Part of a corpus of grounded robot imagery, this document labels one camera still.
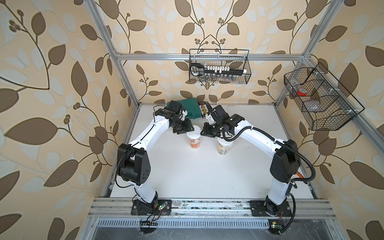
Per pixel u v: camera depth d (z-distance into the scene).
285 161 0.46
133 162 0.47
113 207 0.77
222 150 0.87
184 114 0.81
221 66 0.80
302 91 0.81
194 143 0.89
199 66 0.81
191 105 1.17
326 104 0.72
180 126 0.73
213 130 0.72
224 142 0.80
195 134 0.83
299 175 0.84
